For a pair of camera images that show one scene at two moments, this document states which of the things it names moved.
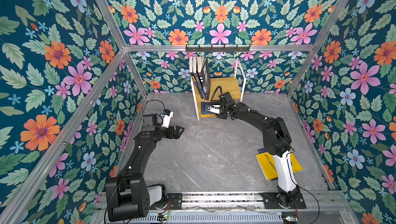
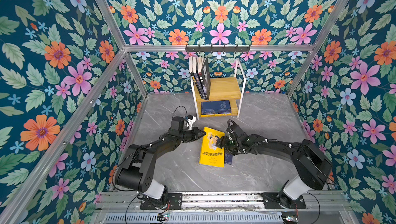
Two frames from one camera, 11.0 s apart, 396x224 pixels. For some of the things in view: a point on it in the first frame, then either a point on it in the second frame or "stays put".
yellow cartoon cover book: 267,165 → 210,154
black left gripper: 170,135 → 195,133
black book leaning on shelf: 191,72 stays put
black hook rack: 217,49 stays put
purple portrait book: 195,73 stays put
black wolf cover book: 204,74 stays put
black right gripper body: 223,112 → 228,145
